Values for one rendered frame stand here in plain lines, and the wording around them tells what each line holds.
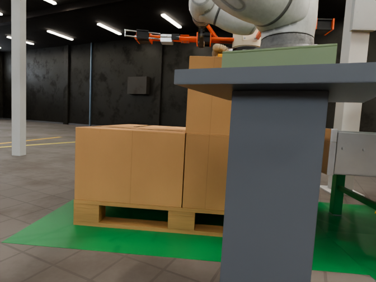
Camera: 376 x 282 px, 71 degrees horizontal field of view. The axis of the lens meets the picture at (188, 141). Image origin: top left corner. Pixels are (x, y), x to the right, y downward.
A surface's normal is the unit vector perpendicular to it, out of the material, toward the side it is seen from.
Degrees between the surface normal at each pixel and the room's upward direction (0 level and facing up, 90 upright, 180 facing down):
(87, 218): 90
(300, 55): 90
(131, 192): 90
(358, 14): 90
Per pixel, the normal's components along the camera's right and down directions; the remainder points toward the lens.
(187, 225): -0.07, 0.08
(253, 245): -0.44, 0.05
